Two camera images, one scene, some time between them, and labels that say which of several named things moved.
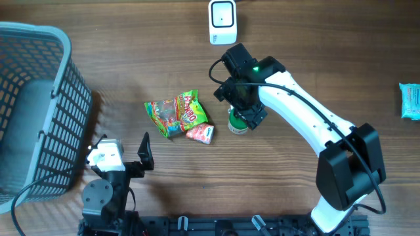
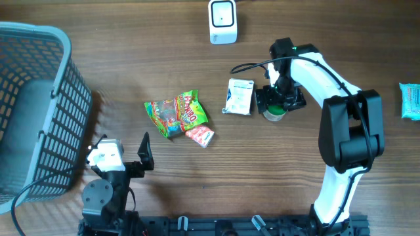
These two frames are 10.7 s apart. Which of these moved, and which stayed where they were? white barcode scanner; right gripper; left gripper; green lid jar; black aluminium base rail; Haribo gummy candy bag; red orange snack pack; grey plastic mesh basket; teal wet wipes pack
Moved: right gripper; green lid jar; red orange snack pack
Stayed: white barcode scanner; left gripper; black aluminium base rail; Haribo gummy candy bag; teal wet wipes pack; grey plastic mesh basket
